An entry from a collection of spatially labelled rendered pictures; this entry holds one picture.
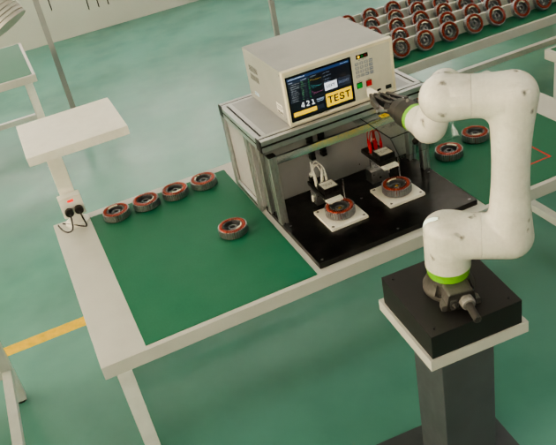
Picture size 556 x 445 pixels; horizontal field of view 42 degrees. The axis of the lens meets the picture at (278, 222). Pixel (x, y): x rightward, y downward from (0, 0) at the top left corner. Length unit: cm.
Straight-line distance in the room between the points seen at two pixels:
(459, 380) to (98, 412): 166
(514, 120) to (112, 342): 140
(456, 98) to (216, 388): 185
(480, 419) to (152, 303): 114
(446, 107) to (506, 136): 17
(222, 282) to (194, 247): 27
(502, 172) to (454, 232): 21
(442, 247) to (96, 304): 123
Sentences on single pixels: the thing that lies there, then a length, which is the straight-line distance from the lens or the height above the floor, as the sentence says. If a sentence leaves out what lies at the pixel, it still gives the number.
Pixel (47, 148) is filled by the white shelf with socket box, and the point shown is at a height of 120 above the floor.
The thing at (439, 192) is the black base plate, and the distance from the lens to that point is 277.
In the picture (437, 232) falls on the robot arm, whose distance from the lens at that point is 201.
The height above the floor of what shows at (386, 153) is 92.
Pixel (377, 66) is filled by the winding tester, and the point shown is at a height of 123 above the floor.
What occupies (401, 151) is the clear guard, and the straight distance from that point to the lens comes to 253.
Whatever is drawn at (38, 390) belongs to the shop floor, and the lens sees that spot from 359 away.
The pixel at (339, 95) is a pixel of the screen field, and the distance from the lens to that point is 266.
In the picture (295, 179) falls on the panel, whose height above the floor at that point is 84.
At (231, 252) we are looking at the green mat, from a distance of 265.
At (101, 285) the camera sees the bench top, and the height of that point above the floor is 75.
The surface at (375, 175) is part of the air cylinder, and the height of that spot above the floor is 81.
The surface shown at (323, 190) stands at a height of 87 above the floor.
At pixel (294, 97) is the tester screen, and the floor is 122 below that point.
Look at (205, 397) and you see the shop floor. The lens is 321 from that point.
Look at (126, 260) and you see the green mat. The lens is 278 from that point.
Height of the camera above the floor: 221
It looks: 32 degrees down
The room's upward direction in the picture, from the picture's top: 12 degrees counter-clockwise
